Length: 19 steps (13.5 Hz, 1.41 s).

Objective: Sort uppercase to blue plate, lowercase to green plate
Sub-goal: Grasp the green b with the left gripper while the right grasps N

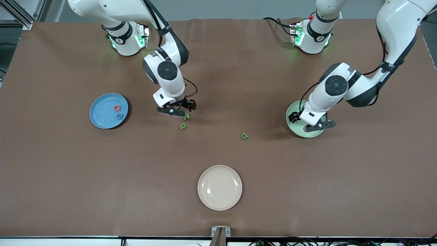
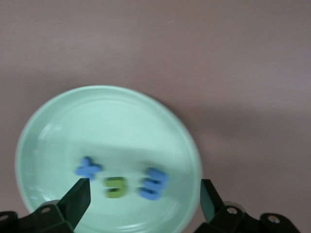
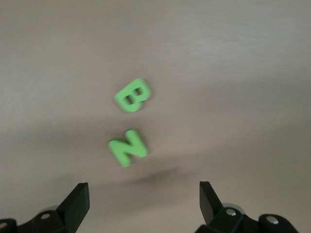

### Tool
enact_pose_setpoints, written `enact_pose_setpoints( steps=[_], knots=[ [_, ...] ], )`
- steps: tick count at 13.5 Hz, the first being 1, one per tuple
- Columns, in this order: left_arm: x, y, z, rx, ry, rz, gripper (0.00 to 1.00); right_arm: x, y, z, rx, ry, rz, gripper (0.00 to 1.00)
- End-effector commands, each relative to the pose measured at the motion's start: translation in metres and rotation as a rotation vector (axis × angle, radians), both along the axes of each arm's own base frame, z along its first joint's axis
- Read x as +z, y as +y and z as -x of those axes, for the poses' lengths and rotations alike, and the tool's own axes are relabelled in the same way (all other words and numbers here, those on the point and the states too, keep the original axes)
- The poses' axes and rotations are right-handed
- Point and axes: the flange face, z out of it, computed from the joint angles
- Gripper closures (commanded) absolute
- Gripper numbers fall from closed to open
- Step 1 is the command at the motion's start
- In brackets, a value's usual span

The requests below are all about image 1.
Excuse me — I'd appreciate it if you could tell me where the blue plate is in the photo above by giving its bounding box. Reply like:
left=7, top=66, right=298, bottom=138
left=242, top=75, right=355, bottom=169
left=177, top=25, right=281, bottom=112
left=89, top=93, right=129, bottom=129

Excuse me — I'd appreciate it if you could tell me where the black cable bundle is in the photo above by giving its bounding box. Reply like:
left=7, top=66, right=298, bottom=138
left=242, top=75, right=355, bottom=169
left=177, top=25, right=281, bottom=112
left=248, top=236, right=437, bottom=246

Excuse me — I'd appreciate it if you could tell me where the brown table mat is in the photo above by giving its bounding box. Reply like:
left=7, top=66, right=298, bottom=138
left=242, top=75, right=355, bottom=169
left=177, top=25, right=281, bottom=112
left=0, top=18, right=437, bottom=238

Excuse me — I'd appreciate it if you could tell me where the black base cable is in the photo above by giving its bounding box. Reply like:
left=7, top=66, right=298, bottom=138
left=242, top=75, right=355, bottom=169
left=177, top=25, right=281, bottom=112
left=262, top=16, right=295, bottom=36

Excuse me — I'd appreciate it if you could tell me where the green plate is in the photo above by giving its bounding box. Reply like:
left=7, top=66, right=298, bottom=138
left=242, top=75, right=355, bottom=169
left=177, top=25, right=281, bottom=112
left=286, top=100, right=327, bottom=138

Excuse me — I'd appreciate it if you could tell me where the aluminium frame post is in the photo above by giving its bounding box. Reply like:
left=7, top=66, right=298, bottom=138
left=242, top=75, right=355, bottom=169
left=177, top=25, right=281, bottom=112
left=0, top=0, right=46, bottom=30

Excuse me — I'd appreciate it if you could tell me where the beige plate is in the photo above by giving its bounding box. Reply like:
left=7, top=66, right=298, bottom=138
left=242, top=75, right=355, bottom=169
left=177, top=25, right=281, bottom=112
left=197, top=165, right=243, bottom=211

